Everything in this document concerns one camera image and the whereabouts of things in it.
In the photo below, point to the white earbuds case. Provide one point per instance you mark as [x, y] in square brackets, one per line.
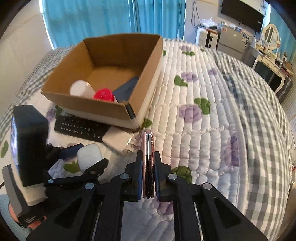
[88, 155]

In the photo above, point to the white rectangular box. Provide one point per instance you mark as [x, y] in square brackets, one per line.
[123, 92]

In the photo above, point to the pink smartphone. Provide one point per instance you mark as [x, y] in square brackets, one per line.
[148, 165]

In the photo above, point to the brown cardboard box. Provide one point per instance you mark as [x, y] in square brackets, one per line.
[109, 62]

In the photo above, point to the red round lid container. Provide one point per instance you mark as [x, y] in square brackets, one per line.
[105, 94]

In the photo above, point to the grey checked bed sheet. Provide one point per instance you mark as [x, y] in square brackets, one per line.
[266, 131]

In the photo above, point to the black power adapter block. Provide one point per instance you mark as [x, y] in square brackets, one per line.
[29, 133]

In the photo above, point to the grey mini fridge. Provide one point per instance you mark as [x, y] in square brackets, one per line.
[232, 42]

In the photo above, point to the operator hand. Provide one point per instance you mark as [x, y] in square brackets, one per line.
[32, 226]

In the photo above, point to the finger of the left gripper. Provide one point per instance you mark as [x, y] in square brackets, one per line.
[70, 152]
[97, 169]

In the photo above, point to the blue window curtain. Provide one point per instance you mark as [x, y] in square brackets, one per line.
[69, 22]

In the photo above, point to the white plastic packet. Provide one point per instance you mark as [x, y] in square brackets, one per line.
[119, 140]

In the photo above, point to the black remote control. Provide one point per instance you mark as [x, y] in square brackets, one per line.
[81, 128]

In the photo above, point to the floral quilted bedspread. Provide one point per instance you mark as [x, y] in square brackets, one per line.
[196, 129]

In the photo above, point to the white dressing table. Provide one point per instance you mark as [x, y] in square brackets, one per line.
[273, 75]

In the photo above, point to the white round jar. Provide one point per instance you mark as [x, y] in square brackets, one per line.
[82, 88]

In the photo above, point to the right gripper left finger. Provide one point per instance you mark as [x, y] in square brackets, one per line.
[93, 211]

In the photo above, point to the wall mounted black television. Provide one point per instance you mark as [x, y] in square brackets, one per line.
[243, 13]

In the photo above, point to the oval white vanity mirror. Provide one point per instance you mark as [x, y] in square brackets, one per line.
[271, 36]

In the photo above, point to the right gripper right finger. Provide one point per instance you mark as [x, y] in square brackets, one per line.
[201, 212]

